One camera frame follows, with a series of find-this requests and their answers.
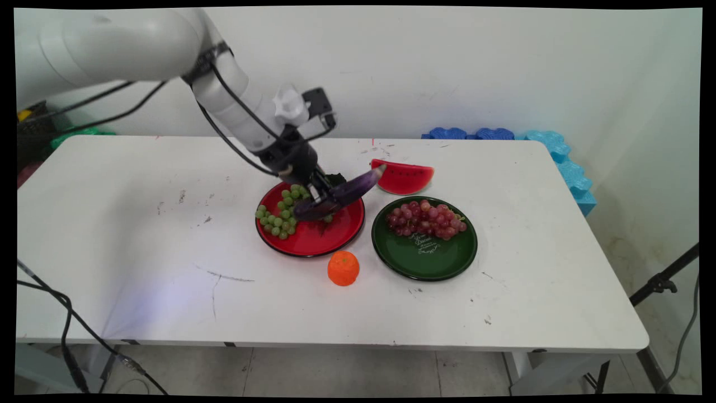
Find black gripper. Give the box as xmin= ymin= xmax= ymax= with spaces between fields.
xmin=260 ymin=124 xmax=343 ymax=204

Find purple toy eggplant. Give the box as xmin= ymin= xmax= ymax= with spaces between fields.
xmin=293 ymin=165 xmax=387 ymax=222

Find green grape bunch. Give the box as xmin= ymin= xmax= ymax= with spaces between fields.
xmin=255 ymin=184 xmax=334 ymax=241

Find red round plate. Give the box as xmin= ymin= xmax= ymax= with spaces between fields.
xmin=255 ymin=180 xmax=366 ymax=258

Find red watermelon slice toy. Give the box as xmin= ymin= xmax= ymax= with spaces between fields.
xmin=371 ymin=158 xmax=436 ymax=196

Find orange toy tangerine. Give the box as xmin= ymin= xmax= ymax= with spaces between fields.
xmin=327 ymin=250 xmax=361 ymax=287

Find red grape bunch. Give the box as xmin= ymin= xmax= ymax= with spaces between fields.
xmin=386 ymin=199 xmax=468 ymax=242

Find dark green round plate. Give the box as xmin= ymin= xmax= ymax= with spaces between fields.
xmin=371 ymin=196 xmax=479 ymax=282

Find light blue foam mat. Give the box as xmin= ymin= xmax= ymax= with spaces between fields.
xmin=515 ymin=130 xmax=597 ymax=218

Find green plastic object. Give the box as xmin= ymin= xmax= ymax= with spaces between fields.
xmin=50 ymin=126 xmax=116 ymax=151

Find white table leg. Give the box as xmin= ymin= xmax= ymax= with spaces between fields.
xmin=83 ymin=343 xmax=122 ymax=394

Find dark storage basket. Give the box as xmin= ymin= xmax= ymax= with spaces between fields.
xmin=16 ymin=100 xmax=58 ymax=171

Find black tripod stand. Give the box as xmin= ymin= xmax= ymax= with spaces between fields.
xmin=585 ymin=242 xmax=700 ymax=394

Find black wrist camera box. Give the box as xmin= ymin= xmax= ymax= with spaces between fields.
xmin=301 ymin=87 xmax=337 ymax=134

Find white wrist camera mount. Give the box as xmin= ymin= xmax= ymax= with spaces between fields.
xmin=272 ymin=83 xmax=312 ymax=128

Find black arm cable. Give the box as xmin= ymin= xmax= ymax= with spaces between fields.
xmin=16 ymin=47 xmax=337 ymax=179

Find black floor cable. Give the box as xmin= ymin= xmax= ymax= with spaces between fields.
xmin=16 ymin=259 xmax=169 ymax=396

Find grey hanging cable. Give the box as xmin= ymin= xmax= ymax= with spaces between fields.
xmin=656 ymin=273 xmax=701 ymax=394

